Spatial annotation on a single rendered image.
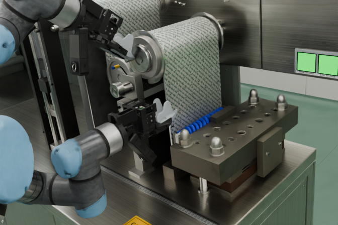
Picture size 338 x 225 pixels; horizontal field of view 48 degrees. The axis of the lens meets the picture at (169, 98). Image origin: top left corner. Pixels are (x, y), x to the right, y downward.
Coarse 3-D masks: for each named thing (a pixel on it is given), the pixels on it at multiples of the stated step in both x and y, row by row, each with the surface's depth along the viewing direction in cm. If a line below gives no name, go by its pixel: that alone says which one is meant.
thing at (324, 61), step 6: (324, 60) 100; (330, 60) 99; (336, 60) 98; (324, 66) 101; (330, 66) 100; (336, 66) 98; (318, 72) 102; (324, 72) 101; (330, 72) 100; (336, 72) 99
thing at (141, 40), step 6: (216, 30) 113; (138, 42) 99; (144, 42) 98; (150, 42) 97; (150, 48) 97; (150, 54) 98; (156, 54) 96; (156, 60) 97; (132, 66) 104; (156, 66) 97; (138, 72) 104; (150, 72) 100; (156, 72) 99; (144, 78) 103
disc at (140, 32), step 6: (138, 30) 99; (144, 30) 98; (138, 36) 100; (144, 36) 98; (150, 36) 97; (156, 42) 96; (156, 48) 97; (162, 54) 96; (162, 60) 97; (162, 66) 97; (162, 72) 98; (150, 78) 102; (156, 78) 101
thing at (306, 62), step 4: (300, 56) 105; (304, 56) 104; (308, 56) 103; (312, 56) 102; (300, 60) 105; (304, 60) 104; (308, 60) 103; (312, 60) 102; (300, 64) 105; (304, 64) 104; (308, 64) 104; (312, 64) 103; (300, 68) 106; (304, 68) 105; (308, 68) 104; (312, 68) 103
